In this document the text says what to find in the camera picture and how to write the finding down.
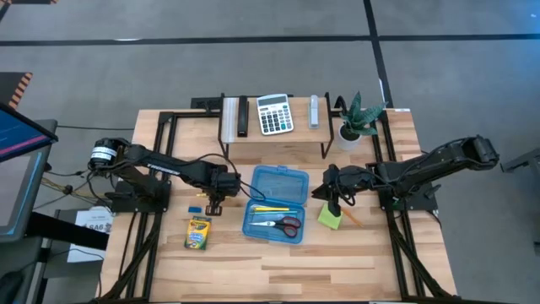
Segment white paper sheet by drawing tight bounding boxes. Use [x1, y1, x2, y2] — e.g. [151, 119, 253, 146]
[66, 208, 115, 263]

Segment grey metal stand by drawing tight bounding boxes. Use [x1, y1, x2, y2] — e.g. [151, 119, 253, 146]
[500, 146, 540, 174]

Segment clear plastic ruler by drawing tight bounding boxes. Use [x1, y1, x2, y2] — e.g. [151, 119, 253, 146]
[222, 96, 239, 144]

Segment wooden shelf riser black legs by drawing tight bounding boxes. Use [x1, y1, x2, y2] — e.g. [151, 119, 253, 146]
[217, 91, 335, 160]

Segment monitor with blue screen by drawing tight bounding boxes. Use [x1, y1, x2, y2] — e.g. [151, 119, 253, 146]
[0, 102, 59, 164]

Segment green sticky note pad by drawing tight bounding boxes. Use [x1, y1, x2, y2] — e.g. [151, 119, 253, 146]
[316, 204, 344, 231]

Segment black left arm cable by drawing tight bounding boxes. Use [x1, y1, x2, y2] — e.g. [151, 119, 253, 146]
[181, 153, 267, 203]

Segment yellow crayon box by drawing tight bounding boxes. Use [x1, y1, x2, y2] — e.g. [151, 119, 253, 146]
[183, 214, 213, 251]

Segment blue translucent pencil case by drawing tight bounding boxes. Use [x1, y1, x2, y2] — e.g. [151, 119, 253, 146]
[241, 164, 311, 245]

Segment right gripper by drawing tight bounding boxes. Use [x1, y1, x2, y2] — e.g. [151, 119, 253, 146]
[310, 165, 375, 218]

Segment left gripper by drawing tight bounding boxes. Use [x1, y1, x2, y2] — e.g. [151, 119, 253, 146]
[205, 165, 242, 217]

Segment red and black scissors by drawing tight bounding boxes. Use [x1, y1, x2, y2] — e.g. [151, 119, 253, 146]
[248, 215, 303, 239]

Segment white desk calculator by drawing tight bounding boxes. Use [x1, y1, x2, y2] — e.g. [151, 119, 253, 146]
[256, 93, 295, 136]

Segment black support beam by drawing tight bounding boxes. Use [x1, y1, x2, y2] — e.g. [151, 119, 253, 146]
[24, 210, 111, 251]

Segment bundle of cables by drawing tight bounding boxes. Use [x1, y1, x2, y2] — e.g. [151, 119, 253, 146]
[33, 168, 127, 212]

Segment orange pencil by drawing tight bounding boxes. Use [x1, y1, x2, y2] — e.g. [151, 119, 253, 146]
[342, 209, 365, 229]

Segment snake plant in white pot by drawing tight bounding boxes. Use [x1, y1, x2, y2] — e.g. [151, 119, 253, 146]
[336, 90, 388, 152]

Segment black power strip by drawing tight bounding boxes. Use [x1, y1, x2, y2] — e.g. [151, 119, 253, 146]
[190, 95, 223, 111]

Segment black orange striped mat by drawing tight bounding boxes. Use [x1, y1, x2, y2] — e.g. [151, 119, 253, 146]
[0, 71, 34, 111]

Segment grey stapler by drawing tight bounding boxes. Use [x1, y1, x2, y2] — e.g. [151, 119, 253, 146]
[307, 94, 321, 130]

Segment black stapler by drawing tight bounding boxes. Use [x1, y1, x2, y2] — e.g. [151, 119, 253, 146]
[236, 95, 250, 138]

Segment black aluminium table frame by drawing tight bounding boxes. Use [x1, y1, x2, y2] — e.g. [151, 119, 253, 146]
[95, 108, 461, 304]

